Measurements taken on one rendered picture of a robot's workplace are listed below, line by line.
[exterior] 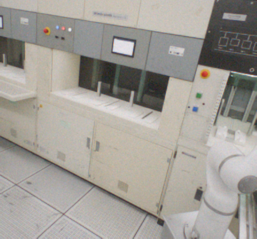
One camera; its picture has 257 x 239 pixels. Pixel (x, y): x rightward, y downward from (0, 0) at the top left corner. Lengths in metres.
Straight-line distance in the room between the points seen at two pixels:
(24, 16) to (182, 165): 1.94
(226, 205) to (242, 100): 1.64
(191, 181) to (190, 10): 1.22
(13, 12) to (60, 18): 0.60
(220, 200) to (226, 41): 0.96
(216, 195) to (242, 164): 0.18
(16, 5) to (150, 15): 1.38
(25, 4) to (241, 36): 1.86
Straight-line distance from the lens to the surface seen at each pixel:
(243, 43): 1.51
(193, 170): 1.76
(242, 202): 1.43
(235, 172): 0.82
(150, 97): 2.16
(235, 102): 2.47
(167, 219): 1.12
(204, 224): 1.02
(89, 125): 2.03
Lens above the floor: 1.53
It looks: 20 degrees down
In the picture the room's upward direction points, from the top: 9 degrees clockwise
